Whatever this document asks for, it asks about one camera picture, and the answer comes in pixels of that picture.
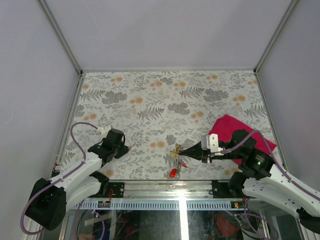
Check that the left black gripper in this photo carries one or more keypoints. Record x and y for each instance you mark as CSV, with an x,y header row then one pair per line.
x,y
124,151

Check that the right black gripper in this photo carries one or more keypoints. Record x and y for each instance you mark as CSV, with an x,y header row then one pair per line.
x,y
196,152

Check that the key bunch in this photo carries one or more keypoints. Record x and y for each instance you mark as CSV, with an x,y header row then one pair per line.
x,y
178,161

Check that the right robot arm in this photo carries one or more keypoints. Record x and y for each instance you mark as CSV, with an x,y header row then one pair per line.
x,y
260,176

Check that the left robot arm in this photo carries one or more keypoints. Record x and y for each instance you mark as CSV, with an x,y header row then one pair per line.
x,y
51,199

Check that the pink cloth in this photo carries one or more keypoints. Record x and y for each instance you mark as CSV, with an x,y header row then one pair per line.
x,y
226,125

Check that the floral table mat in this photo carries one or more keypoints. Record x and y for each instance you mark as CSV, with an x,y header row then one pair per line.
x,y
158,109

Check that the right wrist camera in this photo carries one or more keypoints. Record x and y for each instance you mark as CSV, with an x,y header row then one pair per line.
x,y
210,142

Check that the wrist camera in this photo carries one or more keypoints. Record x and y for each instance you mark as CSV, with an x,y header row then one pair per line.
x,y
104,130
210,142

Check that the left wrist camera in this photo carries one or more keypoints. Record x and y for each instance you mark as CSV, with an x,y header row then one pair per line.
x,y
104,130

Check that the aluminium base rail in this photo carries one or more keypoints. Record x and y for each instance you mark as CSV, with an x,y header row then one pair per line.
x,y
168,195

